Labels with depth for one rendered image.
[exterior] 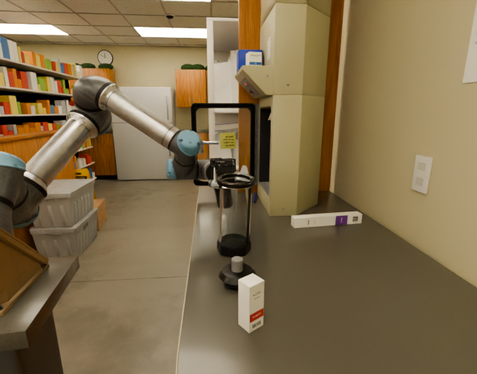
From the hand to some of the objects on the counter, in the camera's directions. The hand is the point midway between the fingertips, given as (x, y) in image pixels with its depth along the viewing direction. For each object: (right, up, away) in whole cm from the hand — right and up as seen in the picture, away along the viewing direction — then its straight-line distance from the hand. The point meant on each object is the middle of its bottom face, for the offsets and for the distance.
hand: (235, 186), depth 85 cm
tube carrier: (0, -18, +6) cm, 19 cm away
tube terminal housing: (+25, -8, +52) cm, 58 cm away
